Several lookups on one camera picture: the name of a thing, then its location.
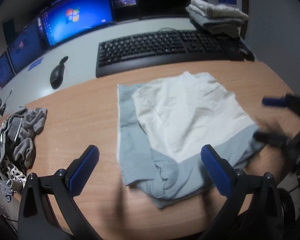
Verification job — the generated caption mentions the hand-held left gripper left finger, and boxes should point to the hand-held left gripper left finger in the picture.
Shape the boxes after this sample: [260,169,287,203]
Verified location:
[17,144,103,240]

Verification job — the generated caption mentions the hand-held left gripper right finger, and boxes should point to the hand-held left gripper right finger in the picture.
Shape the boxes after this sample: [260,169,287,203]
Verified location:
[200,144,285,240]

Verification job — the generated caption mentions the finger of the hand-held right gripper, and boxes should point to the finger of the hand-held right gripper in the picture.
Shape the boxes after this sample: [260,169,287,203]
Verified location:
[253,126,293,151]
[262,94,300,116]

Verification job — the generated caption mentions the cream and light blue shirt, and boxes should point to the cream and light blue shirt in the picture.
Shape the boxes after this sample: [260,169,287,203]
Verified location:
[117,71,268,209]

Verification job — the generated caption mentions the black device with red light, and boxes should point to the black device with red light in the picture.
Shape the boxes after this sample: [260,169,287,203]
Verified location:
[216,36,256,62]

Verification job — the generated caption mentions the black spotted white cloth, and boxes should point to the black spotted white cloth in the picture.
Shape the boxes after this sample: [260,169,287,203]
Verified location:
[0,132,28,193]

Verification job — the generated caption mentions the black vertical mouse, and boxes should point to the black vertical mouse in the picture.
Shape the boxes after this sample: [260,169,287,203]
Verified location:
[49,56,69,89]

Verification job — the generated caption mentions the small black disc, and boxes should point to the small black disc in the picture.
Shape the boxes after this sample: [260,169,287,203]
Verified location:
[5,89,14,105]

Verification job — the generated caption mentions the blue desk label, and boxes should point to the blue desk label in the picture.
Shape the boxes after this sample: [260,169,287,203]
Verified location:
[28,58,44,71]

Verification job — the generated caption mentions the black computer keyboard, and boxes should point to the black computer keyboard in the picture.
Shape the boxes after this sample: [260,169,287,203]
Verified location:
[95,29,227,79]

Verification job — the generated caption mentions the monitor with blue desktop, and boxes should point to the monitor with blue desktop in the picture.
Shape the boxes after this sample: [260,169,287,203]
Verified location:
[38,0,116,48]

